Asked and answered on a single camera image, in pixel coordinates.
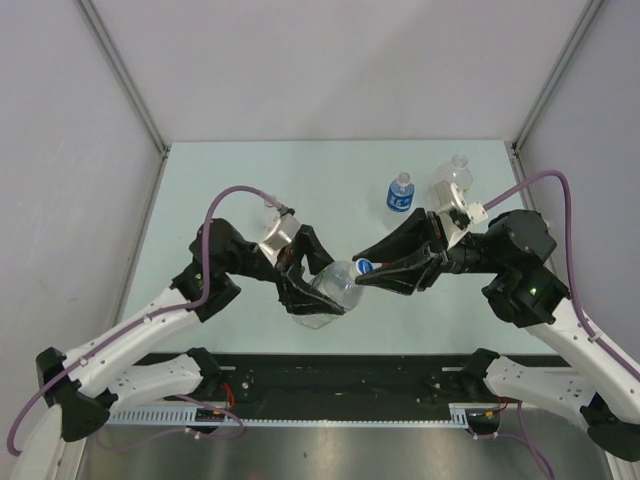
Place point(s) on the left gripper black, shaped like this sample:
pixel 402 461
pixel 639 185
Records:
pixel 299 297

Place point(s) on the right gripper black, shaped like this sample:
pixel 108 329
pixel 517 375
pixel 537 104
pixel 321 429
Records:
pixel 416 271

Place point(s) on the green label clear bottle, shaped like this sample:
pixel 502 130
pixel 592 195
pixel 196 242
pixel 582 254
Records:
pixel 337 281

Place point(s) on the blue white bottle cap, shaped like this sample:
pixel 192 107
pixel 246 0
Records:
pixel 362 266

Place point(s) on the blue label Pocari bottle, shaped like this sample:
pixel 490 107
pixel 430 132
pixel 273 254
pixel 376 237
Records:
pixel 399 200

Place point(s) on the red cap water bottle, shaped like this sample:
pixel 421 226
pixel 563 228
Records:
pixel 271 215

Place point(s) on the square clear juice bottle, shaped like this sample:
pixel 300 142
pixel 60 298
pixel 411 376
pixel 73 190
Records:
pixel 457 171

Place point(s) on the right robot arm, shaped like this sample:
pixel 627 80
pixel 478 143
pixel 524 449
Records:
pixel 601 398

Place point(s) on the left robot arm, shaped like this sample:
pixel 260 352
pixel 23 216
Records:
pixel 84 387

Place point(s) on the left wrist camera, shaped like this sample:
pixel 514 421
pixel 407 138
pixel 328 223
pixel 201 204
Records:
pixel 279 234

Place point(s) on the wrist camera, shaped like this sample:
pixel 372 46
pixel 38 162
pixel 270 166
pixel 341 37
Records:
pixel 457 216
pixel 279 234

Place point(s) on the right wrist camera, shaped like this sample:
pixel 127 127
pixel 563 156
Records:
pixel 457 216

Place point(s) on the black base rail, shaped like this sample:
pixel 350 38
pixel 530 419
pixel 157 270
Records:
pixel 355 386

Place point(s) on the white cable duct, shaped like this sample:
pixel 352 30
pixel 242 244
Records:
pixel 455 417

